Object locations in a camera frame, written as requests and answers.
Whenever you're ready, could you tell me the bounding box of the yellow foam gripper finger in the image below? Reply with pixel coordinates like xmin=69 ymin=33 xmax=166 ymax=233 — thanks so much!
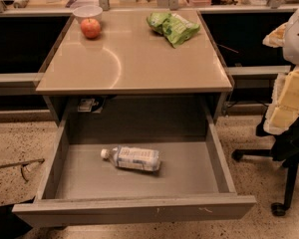
xmin=262 ymin=23 xmax=286 ymax=48
xmin=263 ymin=66 xmax=299 ymax=135

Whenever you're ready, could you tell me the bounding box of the blue plastic water bottle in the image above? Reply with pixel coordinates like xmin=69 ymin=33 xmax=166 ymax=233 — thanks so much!
xmin=100 ymin=145 xmax=160 ymax=172

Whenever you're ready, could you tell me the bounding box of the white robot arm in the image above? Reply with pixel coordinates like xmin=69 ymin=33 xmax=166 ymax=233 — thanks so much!
xmin=262 ymin=8 xmax=299 ymax=135

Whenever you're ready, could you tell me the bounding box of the open grey drawer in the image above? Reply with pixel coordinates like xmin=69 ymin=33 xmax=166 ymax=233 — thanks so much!
xmin=12 ymin=98 xmax=257 ymax=228

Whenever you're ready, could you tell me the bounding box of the grey cabinet with counter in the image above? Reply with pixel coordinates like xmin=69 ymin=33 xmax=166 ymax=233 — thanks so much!
xmin=37 ymin=10 xmax=232 ymax=125

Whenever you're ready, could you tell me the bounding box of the black office chair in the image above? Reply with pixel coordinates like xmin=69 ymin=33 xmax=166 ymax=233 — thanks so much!
xmin=231 ymin=118 xmax=299 ymax=216

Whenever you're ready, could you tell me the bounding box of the green chip bag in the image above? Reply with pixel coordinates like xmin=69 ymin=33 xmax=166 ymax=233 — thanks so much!
xmin=147 ymin=12 xmax=200 ymax=48

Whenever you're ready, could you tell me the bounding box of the red apple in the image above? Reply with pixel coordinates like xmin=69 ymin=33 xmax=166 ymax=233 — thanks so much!
xmin=80 ymin=18 xmax=101 ymax=39

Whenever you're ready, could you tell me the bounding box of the white plastic bowl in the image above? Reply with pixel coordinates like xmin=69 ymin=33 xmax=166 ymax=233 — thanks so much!
xmin=73 ymin=5 xmax=103 ymax=24

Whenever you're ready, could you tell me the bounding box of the white label sticker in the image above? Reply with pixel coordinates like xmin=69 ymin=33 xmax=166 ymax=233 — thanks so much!
xmin=78 ymin=99 xmax=95 ymax=113

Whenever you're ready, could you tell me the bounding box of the thin rod on floor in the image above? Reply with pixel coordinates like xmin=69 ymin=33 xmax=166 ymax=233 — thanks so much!
xmin=0 ymin=158 xmax=45 ymax=182

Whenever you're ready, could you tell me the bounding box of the black object bottom left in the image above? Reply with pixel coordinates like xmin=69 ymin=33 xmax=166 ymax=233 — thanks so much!
xmin=0 ymin=203 xmax=32 ymax=239

